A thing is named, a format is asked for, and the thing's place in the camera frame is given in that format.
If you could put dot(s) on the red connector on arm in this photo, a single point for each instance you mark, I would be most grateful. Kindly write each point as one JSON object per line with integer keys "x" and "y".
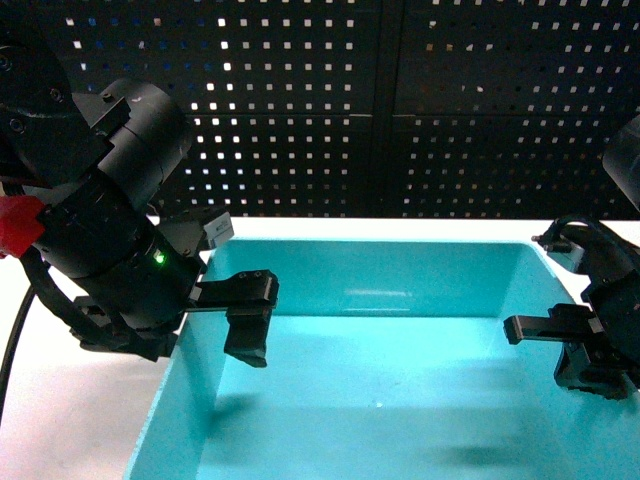
{"x": 20, "y": 226}

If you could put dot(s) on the black perforated metal panel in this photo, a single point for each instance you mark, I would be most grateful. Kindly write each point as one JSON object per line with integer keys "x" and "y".
{"x": 380, "y": 109}

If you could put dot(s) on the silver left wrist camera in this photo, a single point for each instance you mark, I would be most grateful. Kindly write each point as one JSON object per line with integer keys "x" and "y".
{"x": 218, "y": 231}

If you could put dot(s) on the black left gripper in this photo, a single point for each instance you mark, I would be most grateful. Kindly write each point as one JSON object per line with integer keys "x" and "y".
{"x": 141, "y": 301}

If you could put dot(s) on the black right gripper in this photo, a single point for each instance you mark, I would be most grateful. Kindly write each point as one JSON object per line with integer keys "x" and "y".
{"x": 612, "y": 372}

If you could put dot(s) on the turquoise plastic bin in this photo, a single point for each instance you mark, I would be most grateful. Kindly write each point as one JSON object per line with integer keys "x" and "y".
{"x": 386, "y": 360}

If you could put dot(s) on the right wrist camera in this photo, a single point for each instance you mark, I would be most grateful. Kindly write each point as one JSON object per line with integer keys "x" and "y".
{"x": 559, "y": 243}

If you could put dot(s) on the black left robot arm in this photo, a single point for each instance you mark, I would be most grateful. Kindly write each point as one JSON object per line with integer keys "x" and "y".
{"x": 78, "y": 173}

